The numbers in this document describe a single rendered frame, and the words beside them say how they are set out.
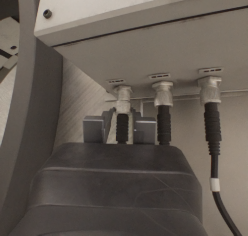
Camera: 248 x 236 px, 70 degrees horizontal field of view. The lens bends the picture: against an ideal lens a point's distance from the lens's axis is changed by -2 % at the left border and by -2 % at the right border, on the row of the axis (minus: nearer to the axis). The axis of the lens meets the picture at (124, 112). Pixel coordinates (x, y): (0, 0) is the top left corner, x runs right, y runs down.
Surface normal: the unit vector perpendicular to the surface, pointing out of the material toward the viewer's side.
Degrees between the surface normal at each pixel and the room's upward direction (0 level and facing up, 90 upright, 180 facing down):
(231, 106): 90
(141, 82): 132
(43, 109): 44
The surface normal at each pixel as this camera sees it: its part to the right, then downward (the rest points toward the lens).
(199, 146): -0.34, -0.23
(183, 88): -0.03, 0.97
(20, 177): 0.91, 0.17
